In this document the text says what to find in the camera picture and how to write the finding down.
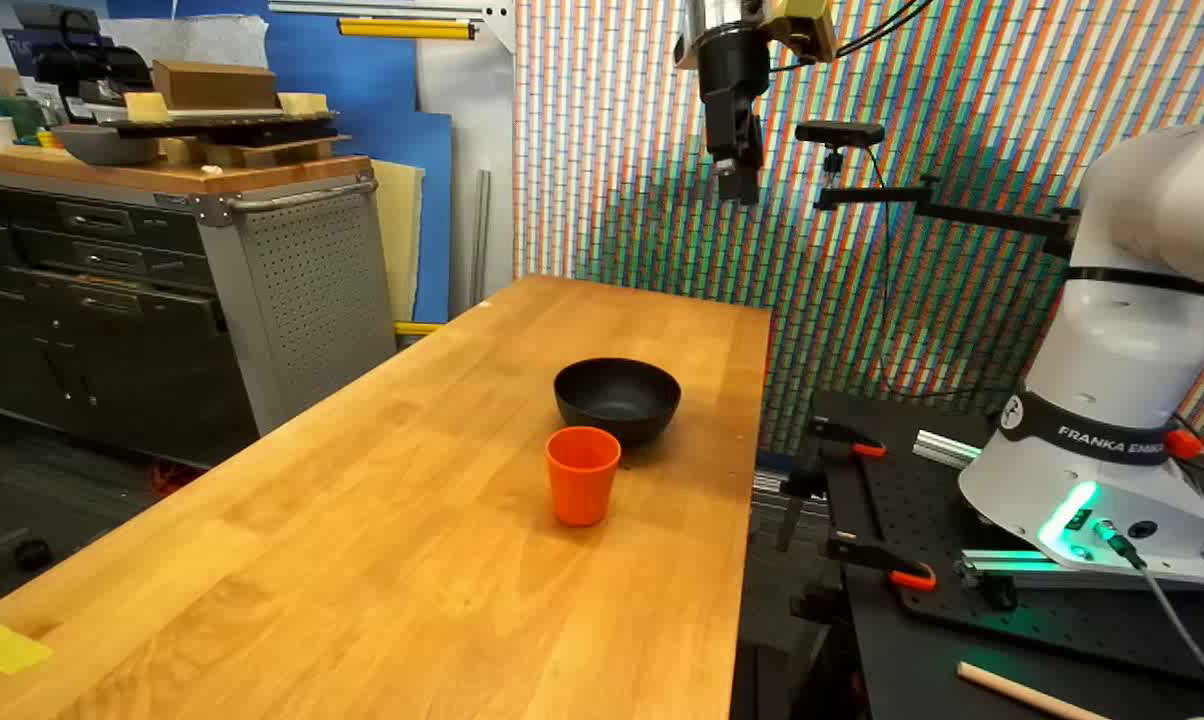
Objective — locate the stack of flat trays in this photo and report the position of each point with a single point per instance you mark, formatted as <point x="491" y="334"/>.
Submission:
<point x="203" y="134"/>

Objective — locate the black orange-tipped clamp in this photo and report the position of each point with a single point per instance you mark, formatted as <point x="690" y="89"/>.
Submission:
<point x="847" y="438"/>
<point x="880" y="561"/>

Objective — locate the yellow wrist camera box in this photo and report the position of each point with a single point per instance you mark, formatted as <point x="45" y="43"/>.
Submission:
<point x="802" y="25"/>

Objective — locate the brown cardboard box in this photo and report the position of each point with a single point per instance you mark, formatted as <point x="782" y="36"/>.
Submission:
<point x="216" y="84"/>

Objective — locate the yellow spirit level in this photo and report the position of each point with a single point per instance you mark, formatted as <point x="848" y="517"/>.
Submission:
<point x="407" y="28"/>

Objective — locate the black machine on cabinet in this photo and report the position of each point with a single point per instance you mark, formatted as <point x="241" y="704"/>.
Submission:
<point x="82" y="60"/>

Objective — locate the black bowl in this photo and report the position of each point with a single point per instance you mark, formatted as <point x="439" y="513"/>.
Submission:
<point x="617" y="399"/>

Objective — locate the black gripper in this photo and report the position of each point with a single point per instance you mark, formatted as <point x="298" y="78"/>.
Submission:
<point x="735" y="83"/>

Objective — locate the grey metal tool cabinet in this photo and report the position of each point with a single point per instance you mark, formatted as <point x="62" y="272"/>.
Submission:
<point x="122" y="321"/>

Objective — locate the beige wooden board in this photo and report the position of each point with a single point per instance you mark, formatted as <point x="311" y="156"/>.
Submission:
<point x="401" y="240"/>

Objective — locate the orange plastic cup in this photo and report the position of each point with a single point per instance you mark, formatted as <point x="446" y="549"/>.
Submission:
<point x="583" y="477"/>

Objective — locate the black camera on mount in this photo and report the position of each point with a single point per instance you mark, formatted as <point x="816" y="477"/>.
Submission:
<point x="841" y="134"/>

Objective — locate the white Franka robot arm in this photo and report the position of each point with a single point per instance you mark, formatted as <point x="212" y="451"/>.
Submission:
<point x="1132" y="344"/>

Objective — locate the blue foam board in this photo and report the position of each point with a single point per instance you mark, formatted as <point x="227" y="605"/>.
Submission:
<point x="401" y="147"/>

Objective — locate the wooden dowel stick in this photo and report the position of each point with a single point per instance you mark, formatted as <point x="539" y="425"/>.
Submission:
<point x="1027" y="692"/>

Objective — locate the yellow sticky note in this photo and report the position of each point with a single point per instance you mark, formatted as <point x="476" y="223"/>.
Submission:
<point x="1" y="644"/>

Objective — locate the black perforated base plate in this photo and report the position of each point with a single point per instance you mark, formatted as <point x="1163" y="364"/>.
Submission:
<point x="922" y="642"/>

